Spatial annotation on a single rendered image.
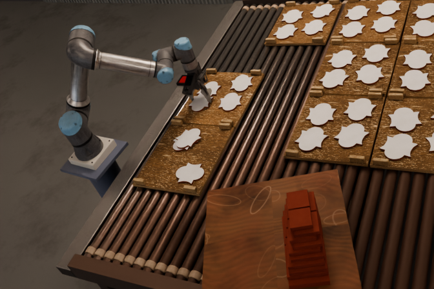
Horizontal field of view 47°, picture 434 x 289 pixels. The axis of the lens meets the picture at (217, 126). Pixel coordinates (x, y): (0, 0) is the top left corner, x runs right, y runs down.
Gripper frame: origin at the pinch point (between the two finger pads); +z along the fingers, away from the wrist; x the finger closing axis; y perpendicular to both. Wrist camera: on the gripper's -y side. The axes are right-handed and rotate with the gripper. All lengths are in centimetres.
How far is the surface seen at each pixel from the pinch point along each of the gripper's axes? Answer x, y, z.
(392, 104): -93, 8, 2
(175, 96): 20.6, 6.8, 3.0
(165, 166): -1.9, -43.8, 3.2
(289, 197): -77, -72, -23
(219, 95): -7.4, 7.5, 1.0
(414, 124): -104, -5, 1
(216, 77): 0.9, 21.5, 0.4
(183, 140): -4.8, -28.6, 0.6
